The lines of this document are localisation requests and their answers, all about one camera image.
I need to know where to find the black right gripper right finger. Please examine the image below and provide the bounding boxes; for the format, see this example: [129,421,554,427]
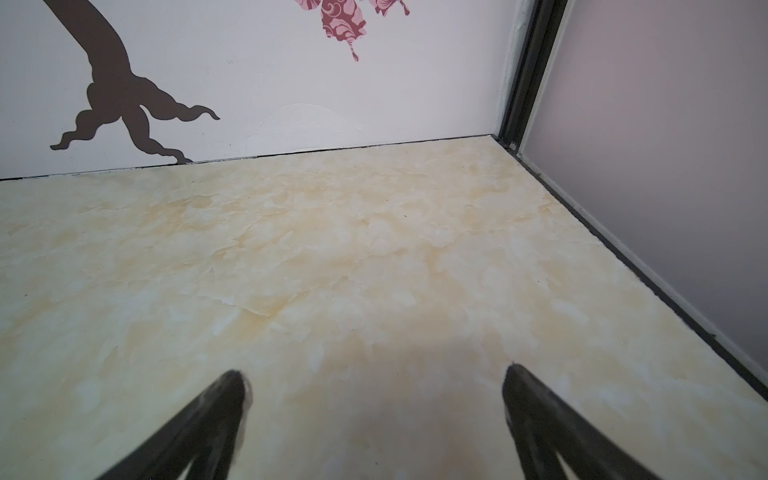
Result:
[502,363,657,479]

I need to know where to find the black corner frame post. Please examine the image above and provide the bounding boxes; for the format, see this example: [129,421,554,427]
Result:
[497,0,569,152]

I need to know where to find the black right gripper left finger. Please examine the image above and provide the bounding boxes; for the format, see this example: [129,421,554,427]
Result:
[100,370,246,480]

